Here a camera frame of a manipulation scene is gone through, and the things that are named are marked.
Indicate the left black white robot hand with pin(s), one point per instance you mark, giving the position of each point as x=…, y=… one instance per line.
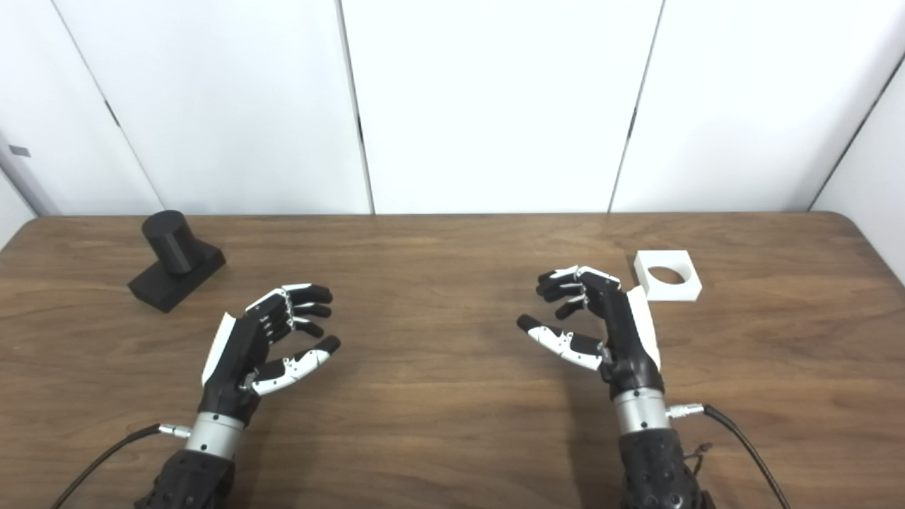
x=237, y=353

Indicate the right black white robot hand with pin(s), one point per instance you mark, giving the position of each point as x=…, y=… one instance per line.
x=626, y=339

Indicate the white square piece with hole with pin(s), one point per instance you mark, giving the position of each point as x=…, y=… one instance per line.
x=675, y=288

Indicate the black cylindrical peg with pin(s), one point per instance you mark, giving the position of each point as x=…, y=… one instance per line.
x=173, y=247

